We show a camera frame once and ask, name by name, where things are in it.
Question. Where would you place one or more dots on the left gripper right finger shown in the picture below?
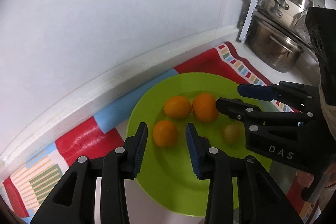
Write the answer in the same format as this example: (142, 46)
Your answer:
(260, 198)

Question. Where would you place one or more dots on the white metal shelf rack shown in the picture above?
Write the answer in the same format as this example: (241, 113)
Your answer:
(258, 6)

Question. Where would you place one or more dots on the large orange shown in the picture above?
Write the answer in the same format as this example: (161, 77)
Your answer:
(204, 108)

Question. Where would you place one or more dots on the large steel stockpot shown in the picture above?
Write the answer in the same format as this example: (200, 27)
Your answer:
(273, 47)

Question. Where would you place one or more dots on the white rice paddle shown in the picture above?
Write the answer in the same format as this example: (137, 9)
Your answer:
(330, 4)

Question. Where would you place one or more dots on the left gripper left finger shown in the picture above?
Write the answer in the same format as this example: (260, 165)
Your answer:
(72, 200)

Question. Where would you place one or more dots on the person's right hand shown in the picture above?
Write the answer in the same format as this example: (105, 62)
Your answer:
(305, 179)

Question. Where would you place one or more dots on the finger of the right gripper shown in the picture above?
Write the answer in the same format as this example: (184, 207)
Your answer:
(253, 117)
(298, 97)

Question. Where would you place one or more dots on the small orange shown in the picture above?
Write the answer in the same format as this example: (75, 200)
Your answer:
(165, 134)

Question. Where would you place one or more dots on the yellow plum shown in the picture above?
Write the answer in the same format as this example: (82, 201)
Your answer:
(231, 134)

